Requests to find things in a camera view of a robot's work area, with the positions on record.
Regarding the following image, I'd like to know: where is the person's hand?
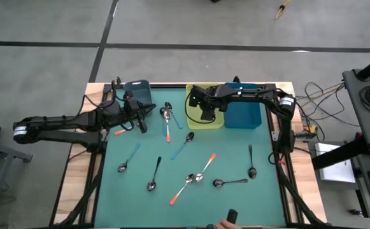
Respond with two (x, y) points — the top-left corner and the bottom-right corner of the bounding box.
(213, 218), (241, 229)

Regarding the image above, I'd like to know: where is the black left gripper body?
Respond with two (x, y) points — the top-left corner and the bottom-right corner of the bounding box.
(120, 95), (141, 123)

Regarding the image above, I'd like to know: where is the black leader arm handle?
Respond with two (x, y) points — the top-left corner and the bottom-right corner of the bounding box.
(226, 208), (239, 225)

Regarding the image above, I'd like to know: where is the yellow-green plastic bin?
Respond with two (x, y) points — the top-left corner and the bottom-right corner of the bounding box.
(185, 83), (225, 130)

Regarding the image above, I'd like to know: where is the slate blue plastic bin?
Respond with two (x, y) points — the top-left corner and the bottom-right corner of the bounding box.
(123, 79), (154, 108)

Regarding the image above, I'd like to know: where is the grey metal cart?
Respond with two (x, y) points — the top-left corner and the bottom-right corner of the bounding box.
(342, 68), (370, 229)

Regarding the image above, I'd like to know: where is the black metal spoon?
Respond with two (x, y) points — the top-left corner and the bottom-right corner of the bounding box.
(146, 156), (162, 192)
(247, 144), (258, 180)
(212, 177), (249, 188)

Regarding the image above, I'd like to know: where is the white box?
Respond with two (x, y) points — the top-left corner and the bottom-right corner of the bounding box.
(314, 142), (357, 184)

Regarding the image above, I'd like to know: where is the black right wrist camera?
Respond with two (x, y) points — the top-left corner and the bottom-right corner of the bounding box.
(200, 107), (217, 122)

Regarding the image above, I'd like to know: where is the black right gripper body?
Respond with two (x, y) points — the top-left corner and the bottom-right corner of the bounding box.
(189, 84), (229, 113)

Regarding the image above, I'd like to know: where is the blue-handled silver spoon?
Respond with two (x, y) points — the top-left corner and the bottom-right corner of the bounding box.
(159, 107), (167, 137)
(164, 101), (183, 130)
(117, 142), (141, 174)
(170, 131), (196, 160)

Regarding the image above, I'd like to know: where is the grey metal side table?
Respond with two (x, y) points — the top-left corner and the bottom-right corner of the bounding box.
(0, 136), (34, 229)

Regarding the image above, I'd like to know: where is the yellow floor cable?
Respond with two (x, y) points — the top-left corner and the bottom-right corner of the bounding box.
(297, 83), (345, 111)

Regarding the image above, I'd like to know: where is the black metal bar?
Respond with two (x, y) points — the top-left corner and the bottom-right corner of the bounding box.
(311, 132), (369, 171)

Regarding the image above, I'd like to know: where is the black camera cable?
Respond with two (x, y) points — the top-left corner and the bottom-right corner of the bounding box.
(184, 95), (206, 125)

